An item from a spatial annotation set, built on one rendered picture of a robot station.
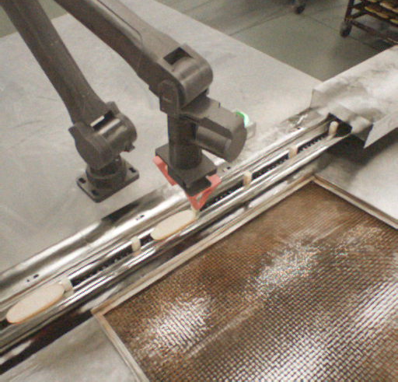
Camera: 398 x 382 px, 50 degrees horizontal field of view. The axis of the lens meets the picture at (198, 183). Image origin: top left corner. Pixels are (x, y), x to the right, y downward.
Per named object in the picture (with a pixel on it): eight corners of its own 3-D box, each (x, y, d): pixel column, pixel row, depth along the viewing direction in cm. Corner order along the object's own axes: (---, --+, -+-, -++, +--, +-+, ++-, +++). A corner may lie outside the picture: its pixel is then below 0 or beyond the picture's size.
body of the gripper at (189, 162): (183, 142, 79) (183, 110, 73) (218, 174, 73) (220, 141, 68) (154, 157, 76) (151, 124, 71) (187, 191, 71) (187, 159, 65)
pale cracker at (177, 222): (188, 207, 87) (188, 203, 86) (199, 219, 85) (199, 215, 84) (146, 231, 82) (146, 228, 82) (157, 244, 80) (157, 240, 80)
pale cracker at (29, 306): (59, 279, 75) (57, 275, 74) (68, 295, 73) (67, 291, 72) (3, 311, 71) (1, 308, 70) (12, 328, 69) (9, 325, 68)
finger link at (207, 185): (197, 184, 83) (197, 148, 76) (220, 207, 79) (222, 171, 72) (167, 201, 80) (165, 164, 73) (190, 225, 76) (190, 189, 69)
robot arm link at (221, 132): (193, 52, 64) (157, 78, 59) (260, 78, 60) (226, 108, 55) (193, 116, 73) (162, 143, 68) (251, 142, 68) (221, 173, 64)
